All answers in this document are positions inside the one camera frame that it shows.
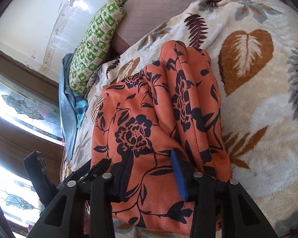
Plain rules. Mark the blue grey cloth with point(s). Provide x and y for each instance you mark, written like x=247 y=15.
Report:
x=67 y=107

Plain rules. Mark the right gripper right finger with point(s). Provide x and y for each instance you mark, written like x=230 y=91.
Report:
x=240 y=215

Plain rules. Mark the dark wooden door frame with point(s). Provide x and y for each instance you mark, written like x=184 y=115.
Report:
x=31 y=81

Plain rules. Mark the pink quilted mattress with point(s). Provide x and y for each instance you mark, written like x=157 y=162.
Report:
x=141 y=17

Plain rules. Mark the orange floral blouse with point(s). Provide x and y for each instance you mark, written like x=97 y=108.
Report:
x=173 y=103

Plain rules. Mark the stained glass window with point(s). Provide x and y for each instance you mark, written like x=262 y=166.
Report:
x=28 y=124

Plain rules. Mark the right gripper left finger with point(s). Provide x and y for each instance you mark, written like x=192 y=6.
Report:
x=80 y=206

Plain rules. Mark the teal striped sweater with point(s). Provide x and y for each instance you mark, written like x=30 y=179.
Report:
x=81 y=106

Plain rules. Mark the leaf pattern cream blanket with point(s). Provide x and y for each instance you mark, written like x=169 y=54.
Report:
x=253 y=46

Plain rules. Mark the green checkered pillow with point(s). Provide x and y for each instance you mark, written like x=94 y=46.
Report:
x=93 y=48

